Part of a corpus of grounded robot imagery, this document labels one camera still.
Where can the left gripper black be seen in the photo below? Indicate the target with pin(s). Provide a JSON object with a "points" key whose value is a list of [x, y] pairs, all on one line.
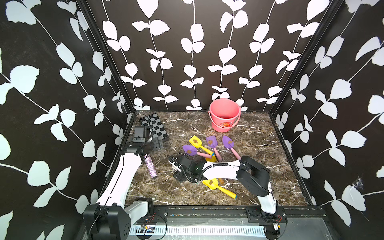
{"points": [[157, 143]]}

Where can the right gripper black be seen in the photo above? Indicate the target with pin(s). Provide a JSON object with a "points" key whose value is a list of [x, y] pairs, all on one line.
{"points": [[177, 176]]}

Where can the purple trowel pink handle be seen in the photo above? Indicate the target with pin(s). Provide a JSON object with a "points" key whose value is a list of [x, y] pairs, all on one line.
{"points": [[229, 144], [212, 142], [192, 151]]}

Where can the pink plastic bucket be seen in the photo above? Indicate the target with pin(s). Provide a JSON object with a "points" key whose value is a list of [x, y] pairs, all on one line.
{"points": [[224, 115]]}

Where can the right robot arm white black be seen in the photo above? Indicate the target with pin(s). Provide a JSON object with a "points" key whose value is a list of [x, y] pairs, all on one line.
{"points": [[252, 175]]}

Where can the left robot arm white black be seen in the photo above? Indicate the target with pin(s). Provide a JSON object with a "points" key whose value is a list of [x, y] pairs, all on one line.
{"points": [[109, 218]]}

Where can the black white checkerboard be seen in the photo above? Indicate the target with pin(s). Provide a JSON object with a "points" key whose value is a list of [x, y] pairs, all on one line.
{"points": [[154, 123]]}

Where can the purple glitter cylinder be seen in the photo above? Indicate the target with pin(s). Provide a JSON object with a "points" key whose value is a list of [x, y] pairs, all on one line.
{"points": [[150, 166]]}

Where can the yellow trowel wooden handle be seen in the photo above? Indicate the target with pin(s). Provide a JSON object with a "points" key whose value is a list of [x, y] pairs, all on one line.
{"points": [[213, 159]]}

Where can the yellow trowel yellow handle upper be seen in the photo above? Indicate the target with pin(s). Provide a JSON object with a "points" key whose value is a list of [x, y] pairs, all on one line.
{"points": [[197, 143]]}

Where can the yellow trowel yellow handle lower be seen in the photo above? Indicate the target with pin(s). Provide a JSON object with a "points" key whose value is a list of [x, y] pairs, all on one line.
{"points": [[213, 184]]}

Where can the black front rail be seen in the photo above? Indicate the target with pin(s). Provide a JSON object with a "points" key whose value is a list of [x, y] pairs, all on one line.
{"points": [[252, 213]]}

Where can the white slotted cable duct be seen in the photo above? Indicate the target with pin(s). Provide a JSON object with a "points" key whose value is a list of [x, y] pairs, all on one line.
{"points": [[159, 231]]}

